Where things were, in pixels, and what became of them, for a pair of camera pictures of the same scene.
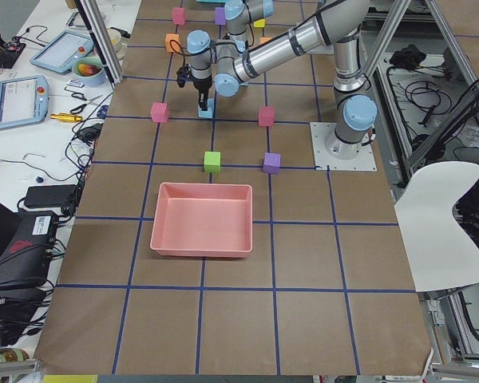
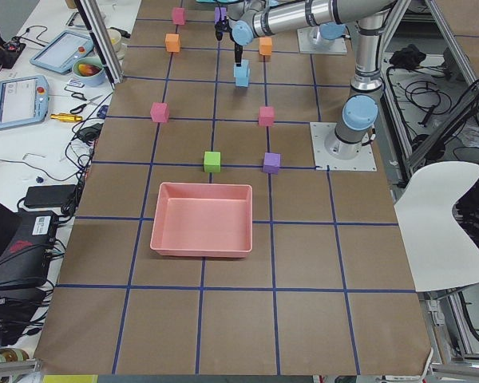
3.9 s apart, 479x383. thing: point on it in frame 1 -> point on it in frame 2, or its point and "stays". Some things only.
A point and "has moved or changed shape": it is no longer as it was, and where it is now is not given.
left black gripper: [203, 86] -> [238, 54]
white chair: [441, 253] stays
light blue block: [210, 112] has moved or changed shape
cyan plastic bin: [211, 1] stays
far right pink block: [179, 15] stays
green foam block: [211, 162] stays
